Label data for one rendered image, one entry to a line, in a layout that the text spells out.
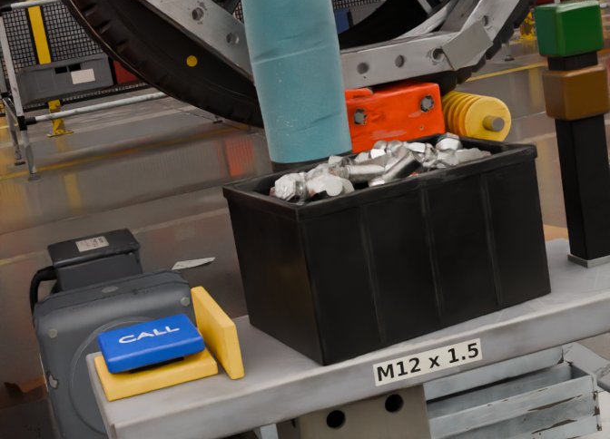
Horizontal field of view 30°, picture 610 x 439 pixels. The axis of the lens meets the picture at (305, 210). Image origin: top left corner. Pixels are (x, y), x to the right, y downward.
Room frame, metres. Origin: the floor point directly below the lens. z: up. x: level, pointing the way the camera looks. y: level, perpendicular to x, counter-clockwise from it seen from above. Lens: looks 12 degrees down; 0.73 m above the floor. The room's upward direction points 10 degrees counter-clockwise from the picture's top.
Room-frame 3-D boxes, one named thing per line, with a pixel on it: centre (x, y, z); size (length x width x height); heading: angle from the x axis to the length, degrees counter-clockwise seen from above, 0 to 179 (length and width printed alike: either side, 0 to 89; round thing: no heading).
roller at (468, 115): (1.41, -0.19, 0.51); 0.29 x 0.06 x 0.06; 14
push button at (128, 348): (0.80, 0.13, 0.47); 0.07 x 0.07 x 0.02; 14
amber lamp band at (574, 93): (0.89, -0.23, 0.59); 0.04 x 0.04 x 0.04; 14
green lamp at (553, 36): (0.89, -0.23, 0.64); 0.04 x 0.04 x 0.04; 14
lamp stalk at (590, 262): (0.89, -0.23, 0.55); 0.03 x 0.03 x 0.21; 14
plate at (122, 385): (0.80, 0.13, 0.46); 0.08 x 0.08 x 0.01; 14
